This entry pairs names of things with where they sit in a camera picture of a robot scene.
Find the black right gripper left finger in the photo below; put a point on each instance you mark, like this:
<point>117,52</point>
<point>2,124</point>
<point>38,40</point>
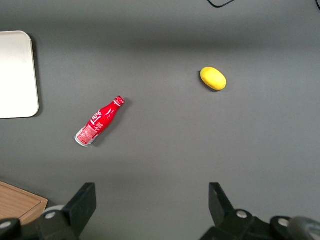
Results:
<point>77,212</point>

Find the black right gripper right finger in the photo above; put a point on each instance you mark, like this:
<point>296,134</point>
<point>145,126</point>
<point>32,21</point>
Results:
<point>225,220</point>

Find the white rounded tray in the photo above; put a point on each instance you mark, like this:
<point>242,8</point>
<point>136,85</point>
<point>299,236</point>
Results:
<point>16,75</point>

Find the wooden cutting board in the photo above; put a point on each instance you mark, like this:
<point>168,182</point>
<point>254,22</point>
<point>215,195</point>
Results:
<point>17,202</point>

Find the red cola bottle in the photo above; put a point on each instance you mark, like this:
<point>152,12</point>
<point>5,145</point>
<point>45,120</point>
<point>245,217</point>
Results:
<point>98,122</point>

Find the yellow lemon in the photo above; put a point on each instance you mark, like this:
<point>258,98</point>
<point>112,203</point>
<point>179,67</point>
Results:
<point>213,78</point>

